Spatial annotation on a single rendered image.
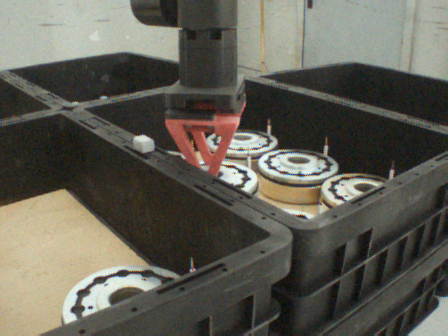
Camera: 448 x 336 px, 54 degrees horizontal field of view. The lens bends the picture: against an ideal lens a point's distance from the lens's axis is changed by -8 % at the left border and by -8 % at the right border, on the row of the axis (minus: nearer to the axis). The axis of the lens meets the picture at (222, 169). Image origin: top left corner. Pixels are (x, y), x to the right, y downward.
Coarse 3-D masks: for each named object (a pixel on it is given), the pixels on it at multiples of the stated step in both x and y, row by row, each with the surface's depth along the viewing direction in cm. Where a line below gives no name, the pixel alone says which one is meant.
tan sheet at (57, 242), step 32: (64, 192) 58; (0, 224) 50; (32, 224) 50; (64, 224) 51; (96, 224) 51; (0, 256) 44; (32, 256) 44; (64, 256) 45; (96, 256) 45; (128, 256) 45; (0, 288) 39; (32, 288) 40; (64, 288) 40; (0, 320) 35; (32, 320) 36
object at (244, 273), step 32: (0, 128) 52; (96, 128) 50; (160, 160) 41; (192, 192) 36; (256, 224) 31; (256, 256) 27; (288, 256) 29; (160, 288) 24; (192, 288) 24; (224, 288) 26; (256, 288) 28; (96, 320) 22; (128, 320) 22; (160, 320) 23; (192, 320) 25
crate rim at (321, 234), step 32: (128, 96) 63; (160, 96) 65; (320, 96) 63; (416, 128) 52; (224, 192) 35; (384, 192) 35; (416, 192) 38; (288, 224) 31; (320, 224) 31; (352, 224) 33; (320, 256) 31
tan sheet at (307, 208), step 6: (198, 156) 70; (264, 198) 57; (270, 198) 57; (276, 204) 55; (282, 204) 55; (288, 204) 55; (294, 204) 55; (300, 204) 55; (306, 204) 55; (312, 204) 55; (318, 204) 55; (300, 210) 54; (306, 210) 54; (312, 210) 54
